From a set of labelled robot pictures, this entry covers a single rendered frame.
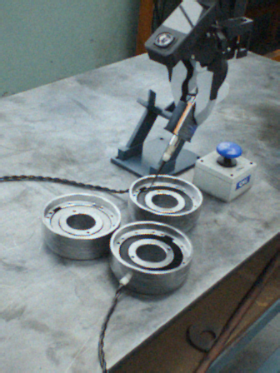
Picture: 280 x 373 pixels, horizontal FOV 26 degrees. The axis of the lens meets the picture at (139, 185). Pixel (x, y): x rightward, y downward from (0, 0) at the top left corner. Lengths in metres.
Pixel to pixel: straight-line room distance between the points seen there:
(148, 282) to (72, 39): 2.35
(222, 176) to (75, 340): 0.37
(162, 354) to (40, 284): 0.34
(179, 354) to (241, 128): 0.44
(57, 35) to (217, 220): 2.11
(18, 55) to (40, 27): 0.16
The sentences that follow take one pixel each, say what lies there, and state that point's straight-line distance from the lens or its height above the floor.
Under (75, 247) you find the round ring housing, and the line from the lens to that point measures 0.79.
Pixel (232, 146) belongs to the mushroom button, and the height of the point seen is 0.87.
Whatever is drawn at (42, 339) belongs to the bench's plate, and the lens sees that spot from 0.71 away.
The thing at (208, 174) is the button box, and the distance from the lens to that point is 0.96.
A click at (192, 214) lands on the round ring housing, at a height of 0.84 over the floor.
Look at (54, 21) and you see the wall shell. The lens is 2.90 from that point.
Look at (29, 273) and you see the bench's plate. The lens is 0.79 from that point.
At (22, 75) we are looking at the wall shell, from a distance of 2.85.
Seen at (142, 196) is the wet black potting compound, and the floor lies 0.83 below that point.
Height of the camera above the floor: 1.31
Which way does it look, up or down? 32 degrees down
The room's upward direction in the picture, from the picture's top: 7 degrees clockwise
